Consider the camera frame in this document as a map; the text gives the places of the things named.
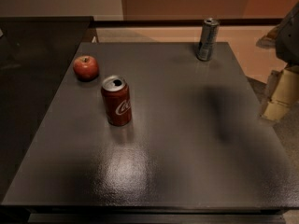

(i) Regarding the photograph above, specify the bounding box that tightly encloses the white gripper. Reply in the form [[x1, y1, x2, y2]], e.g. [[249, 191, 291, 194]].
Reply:
[[261, 3, 299, 121]]

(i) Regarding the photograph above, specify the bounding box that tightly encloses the silver redbull can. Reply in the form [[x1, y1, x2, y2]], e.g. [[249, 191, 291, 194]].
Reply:
[[196, 18, 220, 61]]

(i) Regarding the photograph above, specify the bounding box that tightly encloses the red coca-cola can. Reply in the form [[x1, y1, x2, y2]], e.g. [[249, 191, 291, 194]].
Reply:
[[101, 75, 132, 126]]

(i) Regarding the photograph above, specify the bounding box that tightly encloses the red apple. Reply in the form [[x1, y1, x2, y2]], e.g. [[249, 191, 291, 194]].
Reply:
[[73, 55, 99, 81]]

